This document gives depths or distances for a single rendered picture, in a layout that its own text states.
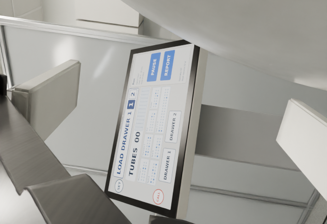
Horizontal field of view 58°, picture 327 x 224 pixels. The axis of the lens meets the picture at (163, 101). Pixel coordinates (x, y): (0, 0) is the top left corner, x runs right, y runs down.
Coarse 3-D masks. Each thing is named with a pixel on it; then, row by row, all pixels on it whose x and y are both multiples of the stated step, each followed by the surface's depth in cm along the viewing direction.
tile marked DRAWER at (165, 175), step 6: (168, 150) 84; (174, 150) 82; (162, 156) 85; (168, 156) 83; (174, 156) 82; (162, 162) 84; (168, 162) 83; (162, 168) 84; (168, 168) 82; (162, 174) 83; (168, 174) 82; (162, 180) 83; (168, 180) 81
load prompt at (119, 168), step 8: (136, 88) 100; (128, 96) 101; (136, 96) 99; (128, 104) 100; (128, 112) 99; (128, 120) 98; (128, 128) 97; (120, 136) 99; (128, 136) 96; (120, 144) 98; (128, 144) 95; (120, 152) 97; (120, 160) 96; (120, 168) 95; (120, 176) 94
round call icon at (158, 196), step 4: (156, 188) 83; (156, 192) 83; (160, 192) 82; (164, 192) 81; (152, 196) 83; (156, 196) 82; (160, 196) 82; (152, 200) 83; (156, 200) 82; (160, 200) 81; (156, 204) 82; (160, 204) 81
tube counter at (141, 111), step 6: (144, 90) 97; (144, 96) 96; (144, 102) 95; (138, 108) 96; (144, 108) 95; (138, 114) 96; (144, 114) 94; (138, 120) 95; (144, 120) 93; (138, 126) 94; (138, 132) 94; (132, 138) 95; (138, 138) 93
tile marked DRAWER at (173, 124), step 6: (168, 114) 87; (174, 114) 86; (180, 114) 84; (168, 120) 87; (174, 120) 85; (180, 120) 84; (168, 126) 86; (174, 126) 85; (168, 132) 85; (174, 132) 84; (168, 138) 85; (174, 138) 83
